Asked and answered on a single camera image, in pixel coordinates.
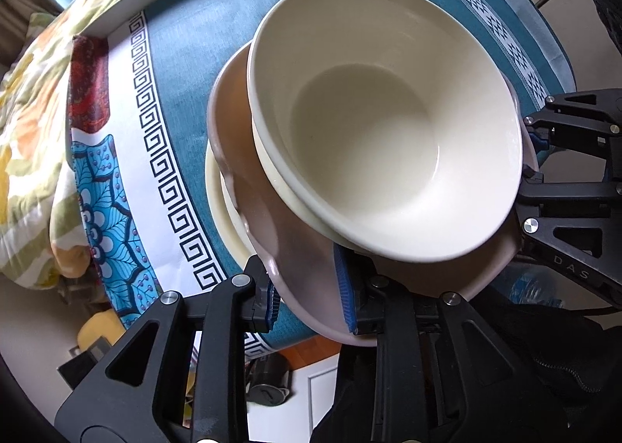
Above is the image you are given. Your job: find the cream yellow bowl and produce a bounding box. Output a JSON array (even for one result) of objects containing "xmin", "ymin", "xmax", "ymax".
[{"xmin": 251, "ymin": 124, "xmax": 361, "ymax": 249}]

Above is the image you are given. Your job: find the blue towel mat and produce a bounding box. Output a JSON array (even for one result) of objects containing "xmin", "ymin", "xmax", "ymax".
[{"xmin": 103, "ymin": 0, "xmax": 577, "ymax": 359}]

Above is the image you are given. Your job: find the green striped pillow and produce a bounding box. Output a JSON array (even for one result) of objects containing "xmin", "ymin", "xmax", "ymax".
[{"xmin": 14, "ymin": 12, "xmax": 57, "ymax": 62}]

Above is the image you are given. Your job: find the left brown curtain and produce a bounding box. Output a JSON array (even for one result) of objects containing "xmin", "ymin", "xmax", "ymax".
[{"xmin": 0, "ymin": 0, "xmax": 59, "ymax": 68}]

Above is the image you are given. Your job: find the white small bowl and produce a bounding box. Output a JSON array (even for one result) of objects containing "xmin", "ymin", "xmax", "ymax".
[{"xmin": 247, "ymin": 0, "xmax": 523, "ymax": 263}]

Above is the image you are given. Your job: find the pink handled dish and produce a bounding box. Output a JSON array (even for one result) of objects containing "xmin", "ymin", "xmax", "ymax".
[{"xmin": 207, "ymin": 46, "xmax": 521, "ymax": 347}]

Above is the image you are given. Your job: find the patterned blue red cloth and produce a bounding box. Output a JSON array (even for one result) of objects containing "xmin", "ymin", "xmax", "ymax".
[{"xmin": 68, "ymin": 37, "xmax": 162, "ymax": 328}]

